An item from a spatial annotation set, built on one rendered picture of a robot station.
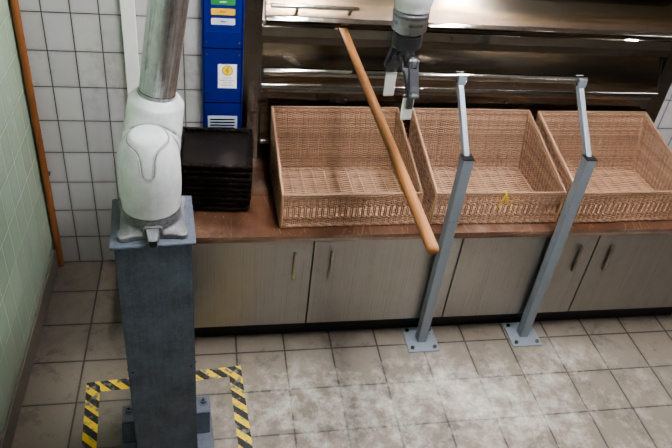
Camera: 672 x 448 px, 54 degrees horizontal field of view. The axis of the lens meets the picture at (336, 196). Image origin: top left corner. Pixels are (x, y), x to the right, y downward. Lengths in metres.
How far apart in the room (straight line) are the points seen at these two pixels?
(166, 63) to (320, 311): 1.38
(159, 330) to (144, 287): 0.18
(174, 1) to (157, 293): 0.79
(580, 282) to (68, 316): 2.22
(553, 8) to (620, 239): 1.00
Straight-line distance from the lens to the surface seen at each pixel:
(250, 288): 2.67
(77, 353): 2.93
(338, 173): 2.86
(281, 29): 2.67
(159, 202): 1.76
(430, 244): 1.56
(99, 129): 2.89
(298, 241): 2.52
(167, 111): 1.85
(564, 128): 3.20
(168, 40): 1.78
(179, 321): 2.02
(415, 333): 3.02
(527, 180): 3.09
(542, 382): 3.03
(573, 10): 2.97
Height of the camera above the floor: 2.15
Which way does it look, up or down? 35 degrees down
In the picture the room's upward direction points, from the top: 7 degrees clockwise
